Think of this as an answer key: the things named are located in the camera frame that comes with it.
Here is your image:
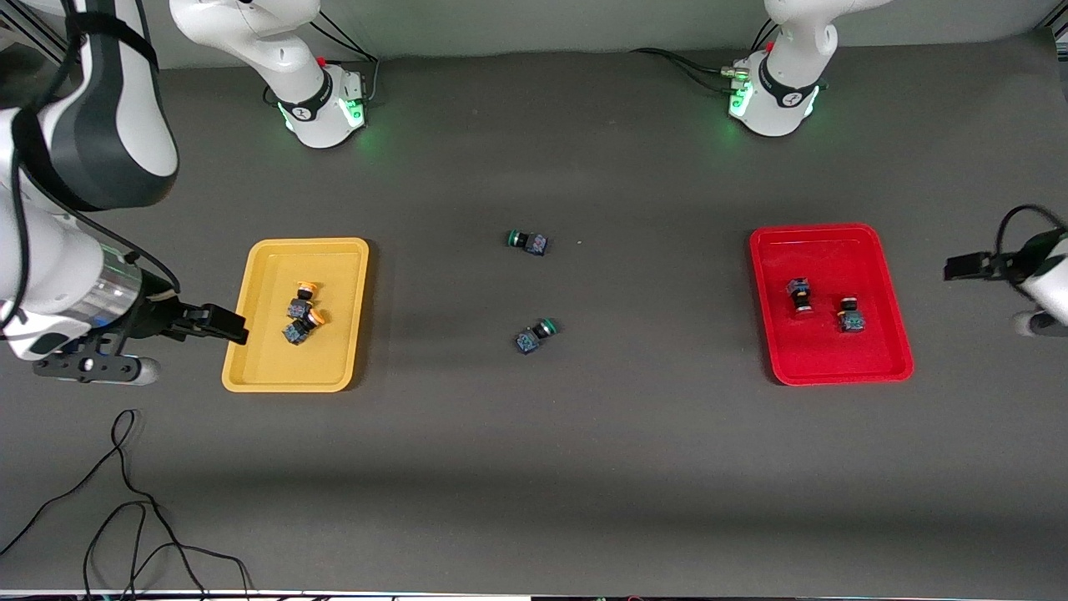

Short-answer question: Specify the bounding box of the yellow push button switch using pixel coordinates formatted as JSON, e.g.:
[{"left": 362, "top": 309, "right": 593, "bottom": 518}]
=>
[
  {"left": 282, "top": 309, "right": 329, "bottom": 346},
  {"left": 288, "top": 281, "right": 323, "bottom": 321}
]

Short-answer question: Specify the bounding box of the yellow plastic tray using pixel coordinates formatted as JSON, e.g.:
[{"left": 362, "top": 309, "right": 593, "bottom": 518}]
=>
[{"left": 221, "top": 237, "right": 370, "bottom": 393}]

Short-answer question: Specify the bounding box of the red plastic tray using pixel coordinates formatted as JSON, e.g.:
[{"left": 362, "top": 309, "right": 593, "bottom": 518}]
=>
[{"left": 748, "top": 223, "right": 915, "bottom": 386}]

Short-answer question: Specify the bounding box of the black left arm wrist cable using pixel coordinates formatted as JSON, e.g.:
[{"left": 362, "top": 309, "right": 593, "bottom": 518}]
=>
[{"left": 995, "top": 203, "right": 1068, "bottom": 260}]

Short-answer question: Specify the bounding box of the thin black loose cable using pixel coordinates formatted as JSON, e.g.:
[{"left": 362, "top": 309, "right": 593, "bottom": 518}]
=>
[{"left": 0, "top": 408, "right": 253, "bottom": 601}]

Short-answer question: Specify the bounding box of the black right arm base cable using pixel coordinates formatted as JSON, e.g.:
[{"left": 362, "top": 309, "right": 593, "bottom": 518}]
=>
[{"left": 305, "top": 13, "right": 380, "bottom": 105}]

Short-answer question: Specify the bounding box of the black arm base cable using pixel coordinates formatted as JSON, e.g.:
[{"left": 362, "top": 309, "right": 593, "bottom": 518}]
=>
[
  {"left": 749, "top": 17, "right": 782, "bottom": 58},
  {"left": 305, "top": 13, "right": 380, "bottom": 105},
  {"left": 632, "top": 48, "right": 748, "bottom": 93}
]

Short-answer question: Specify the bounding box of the aluminium frame rail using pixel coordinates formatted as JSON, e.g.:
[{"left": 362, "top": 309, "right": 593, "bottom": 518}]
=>
[{"left": 0, "top": 0, "right": 72, "bottom": 64}]

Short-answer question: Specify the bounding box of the black left arm base cable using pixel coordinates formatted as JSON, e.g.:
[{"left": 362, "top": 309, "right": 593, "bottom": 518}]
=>
[
  {"left": 632, "top": 48, "right": 748, "bottom": 93},
  {"left": 749, "top": 17, "right": 782, "bottom": 58}
]

